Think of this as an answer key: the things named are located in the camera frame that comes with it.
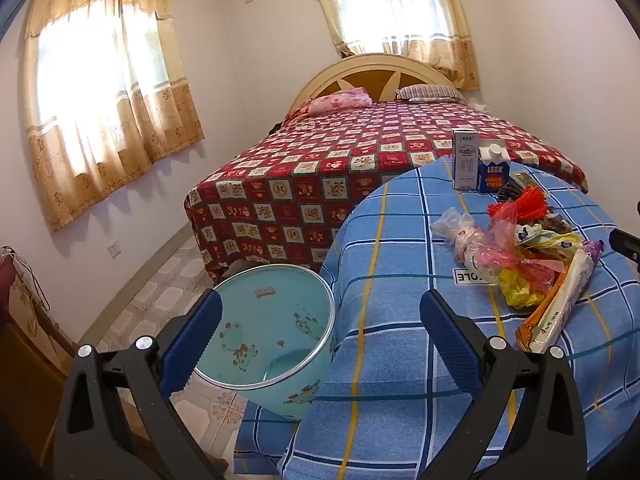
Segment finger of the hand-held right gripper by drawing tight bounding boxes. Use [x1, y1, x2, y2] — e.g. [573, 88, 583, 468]
[608, 228, 640, 274]

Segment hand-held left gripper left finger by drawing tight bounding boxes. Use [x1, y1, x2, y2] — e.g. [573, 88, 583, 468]
[52, 289, 236, 480]

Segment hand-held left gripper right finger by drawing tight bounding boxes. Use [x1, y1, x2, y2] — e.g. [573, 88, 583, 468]
[419, 288, 589, 480]

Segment light blue cartoon bin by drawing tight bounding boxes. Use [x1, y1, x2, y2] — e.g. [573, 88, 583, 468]
[192, 264, 337, 420]

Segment pale yellow printed wrapper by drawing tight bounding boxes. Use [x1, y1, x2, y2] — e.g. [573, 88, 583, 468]
[515, 222, 586, 262]

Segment clear plastic bag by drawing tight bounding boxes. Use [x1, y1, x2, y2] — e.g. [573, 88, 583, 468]
[430, 207, 502, 286]

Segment red plastic bag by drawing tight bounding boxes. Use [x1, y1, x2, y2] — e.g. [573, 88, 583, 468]
[475, 204, 542, 268]

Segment red foam net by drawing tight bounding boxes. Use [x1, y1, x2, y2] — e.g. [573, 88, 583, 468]
[487, 185, 551, 224]

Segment white orange long packet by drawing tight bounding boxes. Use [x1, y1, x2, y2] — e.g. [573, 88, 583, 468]
[515, 249, 596, 354]

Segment yellow plastic bag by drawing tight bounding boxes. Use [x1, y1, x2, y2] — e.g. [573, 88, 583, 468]
[499, 264, 552, 311]

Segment blue plaid cloth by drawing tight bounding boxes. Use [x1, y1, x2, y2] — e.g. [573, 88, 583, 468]
[235, 162, 640, 480]

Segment blue milk carton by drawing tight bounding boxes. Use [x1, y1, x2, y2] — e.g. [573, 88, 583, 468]
[477, 143, 511, 194]

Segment white milk carton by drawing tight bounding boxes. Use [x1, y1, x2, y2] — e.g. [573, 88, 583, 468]
[452, 129, 480, 191]

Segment wooden cabinet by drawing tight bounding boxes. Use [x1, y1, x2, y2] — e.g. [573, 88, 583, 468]
[0, 245, 79, 461]

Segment bed with red bear quilt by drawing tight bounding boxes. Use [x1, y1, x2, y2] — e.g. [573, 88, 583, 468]
[183, 99, 589, 285]

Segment dark red cloth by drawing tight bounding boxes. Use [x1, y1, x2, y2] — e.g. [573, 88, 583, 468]
[0, 247, 22, 313]

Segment striped pillow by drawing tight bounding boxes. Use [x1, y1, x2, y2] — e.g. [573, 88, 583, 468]
[395, 84, 467, 104]

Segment pink floral pillow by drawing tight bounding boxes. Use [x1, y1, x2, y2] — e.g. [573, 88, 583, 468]
[294, 87, 374, 117]

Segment narrow beige patterned curtain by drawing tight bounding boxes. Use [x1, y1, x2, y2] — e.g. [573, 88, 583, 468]
[305, 0, 481, 92]

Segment cream wooden headboard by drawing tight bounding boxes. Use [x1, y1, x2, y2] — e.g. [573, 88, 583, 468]
[287, 52, 469, 114]

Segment wide beige patterned curtain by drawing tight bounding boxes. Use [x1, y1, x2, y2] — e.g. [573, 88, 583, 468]
[22, 0, 206, 234]

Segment thin dark cable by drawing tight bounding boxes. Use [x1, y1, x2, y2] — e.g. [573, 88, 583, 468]
[4, 246, 52, 312]

